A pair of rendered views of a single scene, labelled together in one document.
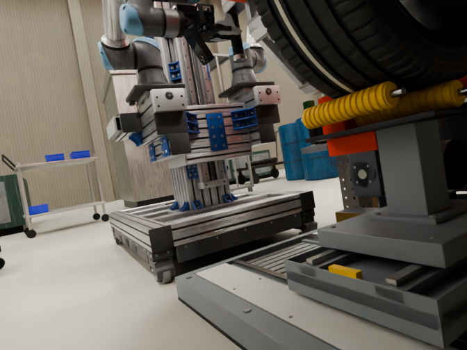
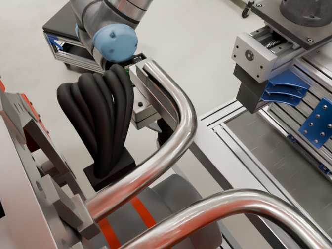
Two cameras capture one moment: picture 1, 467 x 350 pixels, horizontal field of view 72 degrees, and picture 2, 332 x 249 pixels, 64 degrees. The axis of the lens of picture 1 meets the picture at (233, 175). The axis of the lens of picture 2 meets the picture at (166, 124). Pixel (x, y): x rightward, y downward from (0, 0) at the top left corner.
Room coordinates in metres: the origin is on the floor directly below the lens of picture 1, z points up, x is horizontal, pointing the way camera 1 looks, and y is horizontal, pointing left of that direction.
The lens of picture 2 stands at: (1.01, -0.38, 1.27)
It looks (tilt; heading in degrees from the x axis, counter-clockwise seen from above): 56 degrees down; 86
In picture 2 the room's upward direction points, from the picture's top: straight up
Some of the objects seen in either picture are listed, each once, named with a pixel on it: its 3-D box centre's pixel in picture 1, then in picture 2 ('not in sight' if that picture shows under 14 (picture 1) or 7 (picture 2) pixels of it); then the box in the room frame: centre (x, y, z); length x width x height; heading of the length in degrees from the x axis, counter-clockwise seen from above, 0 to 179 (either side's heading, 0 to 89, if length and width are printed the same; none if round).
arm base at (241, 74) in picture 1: (244, 78); not in sight; (1.71, -0.14, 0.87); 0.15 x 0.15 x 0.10
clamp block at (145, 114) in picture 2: (235, 1); (151, 100); (1.01, -0.10, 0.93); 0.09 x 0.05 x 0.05; 30
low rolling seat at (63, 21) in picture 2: not in sight; (92, 41); (0.65, 1.05, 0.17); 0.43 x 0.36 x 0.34; 154
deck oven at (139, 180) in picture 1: (153, 140); not in sight; (5.79, 1.33, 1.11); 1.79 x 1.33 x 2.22; 26
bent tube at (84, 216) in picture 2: not in sight; (120, 113); (0.98, -0.20, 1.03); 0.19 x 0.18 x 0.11; 30
